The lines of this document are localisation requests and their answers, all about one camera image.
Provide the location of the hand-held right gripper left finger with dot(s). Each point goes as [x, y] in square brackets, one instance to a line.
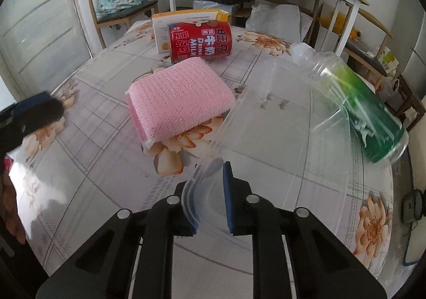
[156, 222]

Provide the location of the dark wooden stool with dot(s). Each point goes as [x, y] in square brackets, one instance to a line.
[407, 99]

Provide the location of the white and green bag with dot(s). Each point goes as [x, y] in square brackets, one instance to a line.
[387, 59]

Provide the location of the yellow bag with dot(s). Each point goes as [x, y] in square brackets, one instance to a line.
[339, 24]

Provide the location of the clear bottle with green liquid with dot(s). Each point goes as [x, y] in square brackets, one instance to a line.
[372, 109]

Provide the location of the white and yellow box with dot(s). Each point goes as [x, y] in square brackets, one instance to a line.
[161, 28]

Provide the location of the pink bristle sponge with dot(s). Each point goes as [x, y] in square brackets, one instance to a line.
[179, 99]

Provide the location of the light wooden chair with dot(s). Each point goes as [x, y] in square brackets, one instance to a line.
[369, 53]

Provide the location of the red milk can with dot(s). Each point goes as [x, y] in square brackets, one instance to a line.
[199, 41]

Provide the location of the white plastic bag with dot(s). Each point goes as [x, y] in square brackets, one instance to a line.
[276, 19]

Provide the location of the plastic covered cardboard box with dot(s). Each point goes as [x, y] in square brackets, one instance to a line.
[213, 6]

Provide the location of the black floor device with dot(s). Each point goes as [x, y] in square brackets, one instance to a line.
[412, 206]

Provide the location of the wooden chair with dark seat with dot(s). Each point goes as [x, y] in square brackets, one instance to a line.
[126, 9]

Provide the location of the grey refrigerator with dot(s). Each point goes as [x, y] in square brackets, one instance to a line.
[412, 19]

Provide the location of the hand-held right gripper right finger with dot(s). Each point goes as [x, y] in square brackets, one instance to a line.
[228, 199]

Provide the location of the white panel door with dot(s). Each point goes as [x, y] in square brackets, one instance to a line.
[40, 36]

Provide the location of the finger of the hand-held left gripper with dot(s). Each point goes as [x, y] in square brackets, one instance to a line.
[43, 112]

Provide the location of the clear plastic container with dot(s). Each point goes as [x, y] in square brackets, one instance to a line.
[273, 159]

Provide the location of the floral tablecloth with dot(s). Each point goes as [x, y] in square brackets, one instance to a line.
[93, 152]

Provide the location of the person's left hand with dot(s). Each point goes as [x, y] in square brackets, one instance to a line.
[10, 206]

